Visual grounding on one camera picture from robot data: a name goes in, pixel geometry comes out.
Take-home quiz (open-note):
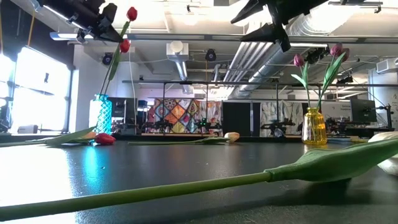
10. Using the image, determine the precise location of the white wall unit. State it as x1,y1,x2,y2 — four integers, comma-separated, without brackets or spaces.
375,57,398,75

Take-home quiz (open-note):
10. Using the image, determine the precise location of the blue lattice vase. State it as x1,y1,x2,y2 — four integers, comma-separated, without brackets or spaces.
88,93,113,143

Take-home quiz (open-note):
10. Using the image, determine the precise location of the red tulip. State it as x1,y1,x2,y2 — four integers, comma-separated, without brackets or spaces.
98,39,131,96
99,6,138,96
0,126,117,148

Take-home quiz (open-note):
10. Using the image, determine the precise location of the yellow cable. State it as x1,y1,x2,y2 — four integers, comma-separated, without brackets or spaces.
27,9,36,47

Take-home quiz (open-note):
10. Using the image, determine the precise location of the overhead frame bar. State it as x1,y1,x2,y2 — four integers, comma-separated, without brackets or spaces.
49,32,398,44

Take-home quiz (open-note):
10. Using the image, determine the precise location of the black computer screen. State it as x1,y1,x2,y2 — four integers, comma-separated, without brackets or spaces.
108,97,137,125

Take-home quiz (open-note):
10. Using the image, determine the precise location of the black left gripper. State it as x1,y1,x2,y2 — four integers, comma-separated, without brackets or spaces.
43,0,124,44

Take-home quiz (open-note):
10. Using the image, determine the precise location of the black monitor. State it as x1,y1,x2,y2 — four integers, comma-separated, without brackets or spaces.
350,98,377,123

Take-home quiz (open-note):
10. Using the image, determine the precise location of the white floral curtain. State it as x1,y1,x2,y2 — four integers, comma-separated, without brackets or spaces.
260,101,304,137

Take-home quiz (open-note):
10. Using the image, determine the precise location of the silver ventilation duct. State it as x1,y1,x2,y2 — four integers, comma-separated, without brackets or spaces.
222,0,358,99

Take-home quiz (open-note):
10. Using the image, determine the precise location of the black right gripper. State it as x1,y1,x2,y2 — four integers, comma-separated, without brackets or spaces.
230,0,330,53

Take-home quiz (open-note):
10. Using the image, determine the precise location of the yellow glass vase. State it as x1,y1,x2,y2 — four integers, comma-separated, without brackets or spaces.
301,107,328,146

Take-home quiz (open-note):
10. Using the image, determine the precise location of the black partition panel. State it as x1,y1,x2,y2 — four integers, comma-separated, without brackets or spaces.
222,101,261,137

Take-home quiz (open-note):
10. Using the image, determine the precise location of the colourful patterned curtain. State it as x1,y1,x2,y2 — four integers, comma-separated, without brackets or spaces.
146,98,223,134

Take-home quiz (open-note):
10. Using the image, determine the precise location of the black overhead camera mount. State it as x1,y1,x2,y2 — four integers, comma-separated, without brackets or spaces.
328,1,383,14

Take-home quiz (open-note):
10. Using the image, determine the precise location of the bright window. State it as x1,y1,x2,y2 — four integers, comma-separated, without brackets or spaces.
0,46,71,133

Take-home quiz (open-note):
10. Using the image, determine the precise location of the white ceiling vent unit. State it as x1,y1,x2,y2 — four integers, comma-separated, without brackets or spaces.
166,40,193,94

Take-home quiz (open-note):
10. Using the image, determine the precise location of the purple tulip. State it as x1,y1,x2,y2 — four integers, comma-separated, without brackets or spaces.
315,42,346,110
315,47,351,110
290,53,312,110

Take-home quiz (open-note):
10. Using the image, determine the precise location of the black background frame rack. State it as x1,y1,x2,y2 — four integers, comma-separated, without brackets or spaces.
122,80,398,88

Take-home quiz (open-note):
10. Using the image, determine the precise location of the white tulip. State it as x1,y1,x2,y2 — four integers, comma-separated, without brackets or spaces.
127,131,241,146
0,131,398,222

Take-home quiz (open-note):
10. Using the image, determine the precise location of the white box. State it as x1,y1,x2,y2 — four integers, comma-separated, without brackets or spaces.
17,124,39,134

